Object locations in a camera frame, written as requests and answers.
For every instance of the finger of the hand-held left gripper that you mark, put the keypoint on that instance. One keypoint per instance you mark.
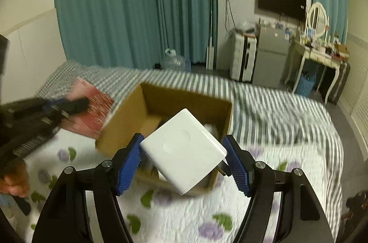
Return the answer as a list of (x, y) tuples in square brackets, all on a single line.
[(76, 105)]

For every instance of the narrow green curtain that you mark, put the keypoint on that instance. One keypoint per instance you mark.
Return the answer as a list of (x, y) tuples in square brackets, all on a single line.
[(187, 1)]

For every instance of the person's left hand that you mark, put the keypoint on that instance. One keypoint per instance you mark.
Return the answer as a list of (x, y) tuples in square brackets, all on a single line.
[(14, 179)]

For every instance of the oval vanity mirror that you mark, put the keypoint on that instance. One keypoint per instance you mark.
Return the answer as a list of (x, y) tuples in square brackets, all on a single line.
[(316, 19)]

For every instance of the clear water jug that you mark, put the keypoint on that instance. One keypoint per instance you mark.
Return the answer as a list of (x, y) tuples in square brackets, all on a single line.
[(175, 62)]

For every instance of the wide green curtain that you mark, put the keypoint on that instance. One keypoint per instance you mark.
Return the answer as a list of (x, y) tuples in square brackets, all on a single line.
[(106, 7)]

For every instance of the white floral quilt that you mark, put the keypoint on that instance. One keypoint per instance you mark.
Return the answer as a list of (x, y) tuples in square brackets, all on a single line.
[(178, 217)]

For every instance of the brown cardboard box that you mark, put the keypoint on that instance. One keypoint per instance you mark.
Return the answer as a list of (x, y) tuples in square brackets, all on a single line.
[(126, 116)]

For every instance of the red patterned box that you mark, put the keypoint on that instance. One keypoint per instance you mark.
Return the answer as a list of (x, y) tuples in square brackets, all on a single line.
[(97, 116)]

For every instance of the blue plastic basket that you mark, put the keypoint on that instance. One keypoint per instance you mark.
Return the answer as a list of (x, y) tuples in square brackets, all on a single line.
[(305, 87)]

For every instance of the white charger adapter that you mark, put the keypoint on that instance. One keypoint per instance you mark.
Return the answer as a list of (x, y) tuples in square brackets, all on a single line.
[(184, 151)]

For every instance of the white louvred wardrobe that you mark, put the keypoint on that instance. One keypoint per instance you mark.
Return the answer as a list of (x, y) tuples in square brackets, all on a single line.
[(358, 82)]

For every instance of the clear plastic bag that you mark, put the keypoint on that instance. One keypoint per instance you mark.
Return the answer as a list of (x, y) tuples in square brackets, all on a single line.
[(245, 27)]

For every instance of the white vanity desk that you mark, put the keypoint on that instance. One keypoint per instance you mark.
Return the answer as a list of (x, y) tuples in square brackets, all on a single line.
[(319, 54)]

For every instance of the dark floral clothing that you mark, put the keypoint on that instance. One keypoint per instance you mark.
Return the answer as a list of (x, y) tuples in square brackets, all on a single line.
[(356, 217)]

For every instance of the white ribbed suitcase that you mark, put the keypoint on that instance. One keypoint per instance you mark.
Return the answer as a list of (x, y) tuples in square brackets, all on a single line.
[(240, 59)]

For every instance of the white mop pole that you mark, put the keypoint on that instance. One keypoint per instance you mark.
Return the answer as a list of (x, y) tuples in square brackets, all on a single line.
[(210, 39)]

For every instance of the dark suitcase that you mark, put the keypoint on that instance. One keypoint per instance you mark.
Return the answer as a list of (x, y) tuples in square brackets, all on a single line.
[(340, 82)]

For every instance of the small photo frame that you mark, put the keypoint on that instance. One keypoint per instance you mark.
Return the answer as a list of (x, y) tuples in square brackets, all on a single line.
[(310, 32)]

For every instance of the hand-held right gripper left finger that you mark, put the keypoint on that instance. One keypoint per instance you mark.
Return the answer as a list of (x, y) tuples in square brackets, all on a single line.
[(130, 165)]

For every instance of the small grey fridge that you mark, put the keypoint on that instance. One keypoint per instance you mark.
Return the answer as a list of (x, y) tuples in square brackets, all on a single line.
[(271, 56)]

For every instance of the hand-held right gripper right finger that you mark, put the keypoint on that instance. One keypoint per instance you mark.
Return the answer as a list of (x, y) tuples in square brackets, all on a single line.
[(238, 165)]

